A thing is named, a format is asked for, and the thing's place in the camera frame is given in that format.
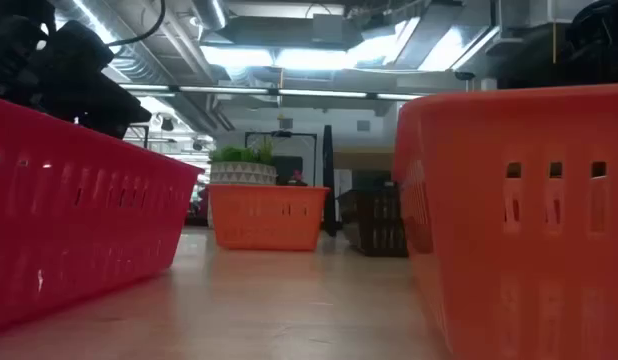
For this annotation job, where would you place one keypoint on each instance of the green plant in patterned pot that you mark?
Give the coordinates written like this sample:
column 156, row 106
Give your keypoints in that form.
column 241, row 172

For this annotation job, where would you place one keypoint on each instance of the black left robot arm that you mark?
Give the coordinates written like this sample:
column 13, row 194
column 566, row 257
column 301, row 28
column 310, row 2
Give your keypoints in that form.
column 14, row 50

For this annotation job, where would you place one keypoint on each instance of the black plastic basket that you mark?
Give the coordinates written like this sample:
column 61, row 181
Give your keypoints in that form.
column 379, row 225

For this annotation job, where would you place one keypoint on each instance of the pink flower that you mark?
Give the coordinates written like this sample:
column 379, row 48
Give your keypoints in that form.
column 296, row 176

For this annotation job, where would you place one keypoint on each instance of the orange plastic basket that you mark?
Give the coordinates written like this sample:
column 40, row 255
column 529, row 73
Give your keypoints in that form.
column 489, row 250
column 269, row 220

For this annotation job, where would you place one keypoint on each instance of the black rectangular frame stand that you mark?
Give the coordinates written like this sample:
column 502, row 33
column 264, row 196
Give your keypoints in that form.
column 281, row 134

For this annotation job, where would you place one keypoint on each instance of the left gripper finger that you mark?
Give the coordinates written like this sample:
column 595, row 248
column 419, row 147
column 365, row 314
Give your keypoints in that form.
column 116, row 107

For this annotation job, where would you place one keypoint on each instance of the long ceiling light bar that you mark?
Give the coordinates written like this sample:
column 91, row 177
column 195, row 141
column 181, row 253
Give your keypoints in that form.
column 224, row 90

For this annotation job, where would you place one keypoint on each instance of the red plastic basket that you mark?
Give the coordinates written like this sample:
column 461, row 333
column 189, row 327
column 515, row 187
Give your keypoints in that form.
column 89, row 225

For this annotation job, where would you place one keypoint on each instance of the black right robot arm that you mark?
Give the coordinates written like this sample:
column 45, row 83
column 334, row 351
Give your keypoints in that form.
column 596, row 27

